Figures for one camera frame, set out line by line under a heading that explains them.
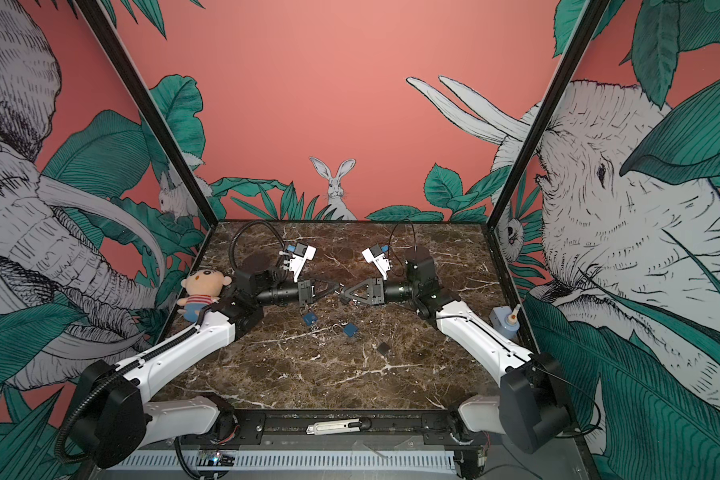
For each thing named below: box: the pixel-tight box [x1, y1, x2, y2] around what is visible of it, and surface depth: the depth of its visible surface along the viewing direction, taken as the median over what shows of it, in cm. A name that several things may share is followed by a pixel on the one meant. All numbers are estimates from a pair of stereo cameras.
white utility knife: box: [305, 417, 372, 435], surface depth 76 cm
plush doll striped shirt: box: [177, 266, 234, 323], surface depth 95 cm
